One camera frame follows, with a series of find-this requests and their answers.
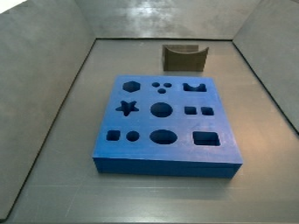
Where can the blue shape sorting board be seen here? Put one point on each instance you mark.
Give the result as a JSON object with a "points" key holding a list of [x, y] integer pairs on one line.
{"points": [[165, 128]]}

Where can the dark curved holder block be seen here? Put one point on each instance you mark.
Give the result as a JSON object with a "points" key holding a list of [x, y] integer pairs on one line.
{"points": [[184, 58]]}

